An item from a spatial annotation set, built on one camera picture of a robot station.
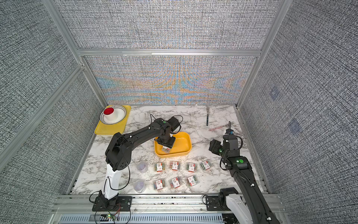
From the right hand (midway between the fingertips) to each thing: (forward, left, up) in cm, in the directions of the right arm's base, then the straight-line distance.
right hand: (216, 140), depth 79 cm
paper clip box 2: (-9, +24, -15) cm, 30 cm away
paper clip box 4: (-18, +15, -15) cm, 28 cm away
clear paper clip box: (-10, +33, -14) cm, 37 cm away
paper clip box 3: (-10, +14, -15) cm, 22 cm away
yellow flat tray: (+20, +79, -18) cm, 84 cm away
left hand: (+3, +26, -12) cm, 29 cm away
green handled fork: (+37, -3, -19) cm, 42 cm away
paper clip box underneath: (0, +30, -12) cm, 32 cm away
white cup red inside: (+33, +76, -13) cm, 84 cm away
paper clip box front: (-19, +23, -14) cm, 33 cm away
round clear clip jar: (-10, +43, -14) cm, 47 cm away
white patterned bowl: (+35, +68, -16) cm, 78 cm away
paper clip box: (-20, +32, -14) cm, 41 cm away
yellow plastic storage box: (+5, +19, -17) cm, 26 cm away
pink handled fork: (+21, -7, -18) cm, 29 cm away
